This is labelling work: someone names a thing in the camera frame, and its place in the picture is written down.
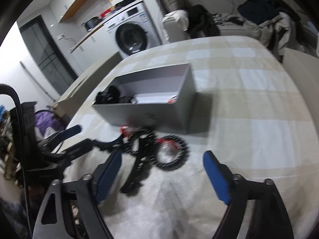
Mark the silver cardboard box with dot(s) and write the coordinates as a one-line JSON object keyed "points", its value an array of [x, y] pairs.
{"points": [[152, 88]]}

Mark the plaid tablecloth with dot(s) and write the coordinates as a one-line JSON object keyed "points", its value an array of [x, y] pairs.
{"points": [[250, 114]]}

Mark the red oval hair clip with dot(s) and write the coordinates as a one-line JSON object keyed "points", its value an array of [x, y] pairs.
{"points": [[126, 130]]}

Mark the black garment on armrest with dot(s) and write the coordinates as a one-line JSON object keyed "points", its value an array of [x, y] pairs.
{"points": [[200, 20]]}

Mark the white round badge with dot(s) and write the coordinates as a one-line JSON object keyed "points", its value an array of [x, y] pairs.
{"points": [[172, 100]]}

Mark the black banana hair clip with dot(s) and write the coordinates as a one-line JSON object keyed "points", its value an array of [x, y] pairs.
{"points": [[127, 100]]}

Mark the beige cardboard box left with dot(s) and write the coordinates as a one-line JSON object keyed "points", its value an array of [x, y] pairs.
{"points": [[73, 98]]}

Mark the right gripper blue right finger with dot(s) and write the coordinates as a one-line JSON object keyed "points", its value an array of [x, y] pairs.
{"points": [[269, 219]]}

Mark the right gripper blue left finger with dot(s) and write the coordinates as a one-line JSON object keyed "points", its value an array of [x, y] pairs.
{"points": [[55, 218]]}

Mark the white cloth on armrest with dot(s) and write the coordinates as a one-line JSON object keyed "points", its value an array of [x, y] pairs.
{"points": [[180, 17]]}

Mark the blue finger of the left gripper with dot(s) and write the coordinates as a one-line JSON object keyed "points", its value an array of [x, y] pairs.
{"points": [[58, 137], [73, 152]]}

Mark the white washing machine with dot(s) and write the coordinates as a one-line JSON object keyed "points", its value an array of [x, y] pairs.
{"points": [[133, 30]]}

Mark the grey sofa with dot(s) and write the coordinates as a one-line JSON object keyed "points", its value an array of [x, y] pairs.
{"points": [[174, 33]]}

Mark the black cooking pot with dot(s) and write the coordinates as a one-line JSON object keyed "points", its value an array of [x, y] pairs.
{"points": [[91, 23]]}

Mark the purple plastic bag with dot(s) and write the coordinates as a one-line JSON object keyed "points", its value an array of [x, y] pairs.
{"points": [[45, 119]]}

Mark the black hair claw clip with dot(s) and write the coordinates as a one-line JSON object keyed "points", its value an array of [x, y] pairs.
{"points": [[110, 95]]}

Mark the white kitchen cabinet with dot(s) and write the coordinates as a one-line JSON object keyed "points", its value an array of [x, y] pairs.
{"points": [[95, 46]]}

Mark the dark glass door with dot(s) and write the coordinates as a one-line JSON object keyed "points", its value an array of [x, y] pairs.
{"points": [[47, 55]]}

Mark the pile of dark clothes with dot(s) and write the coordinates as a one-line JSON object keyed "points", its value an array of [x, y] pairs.
{"points": [[274, 24]]}

